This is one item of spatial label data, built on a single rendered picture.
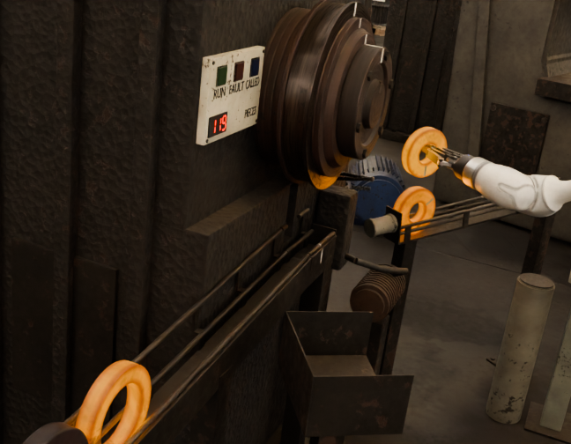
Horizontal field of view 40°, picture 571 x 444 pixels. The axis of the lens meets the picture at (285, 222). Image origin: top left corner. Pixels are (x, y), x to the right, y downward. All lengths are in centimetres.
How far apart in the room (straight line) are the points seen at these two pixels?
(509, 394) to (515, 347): 17
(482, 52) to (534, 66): 30
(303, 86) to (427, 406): 143
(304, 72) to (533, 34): 290
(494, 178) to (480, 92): 249
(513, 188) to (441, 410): 98
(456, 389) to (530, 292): 54
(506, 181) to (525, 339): 70
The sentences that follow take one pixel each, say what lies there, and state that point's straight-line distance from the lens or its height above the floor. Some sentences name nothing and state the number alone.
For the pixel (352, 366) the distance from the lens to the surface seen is 180.
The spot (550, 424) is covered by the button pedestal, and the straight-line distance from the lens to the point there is 292.
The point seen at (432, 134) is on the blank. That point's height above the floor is 96.
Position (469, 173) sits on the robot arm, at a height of 91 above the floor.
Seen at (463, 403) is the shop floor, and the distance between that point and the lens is 293.
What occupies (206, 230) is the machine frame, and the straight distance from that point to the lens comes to 171.
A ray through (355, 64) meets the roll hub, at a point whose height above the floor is 122.
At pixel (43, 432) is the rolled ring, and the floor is 77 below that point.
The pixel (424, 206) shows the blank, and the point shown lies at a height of 72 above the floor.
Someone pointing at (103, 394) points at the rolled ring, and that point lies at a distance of 135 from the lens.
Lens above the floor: 151
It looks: 21 degrees down
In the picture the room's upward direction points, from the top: 7 degrees clockwise
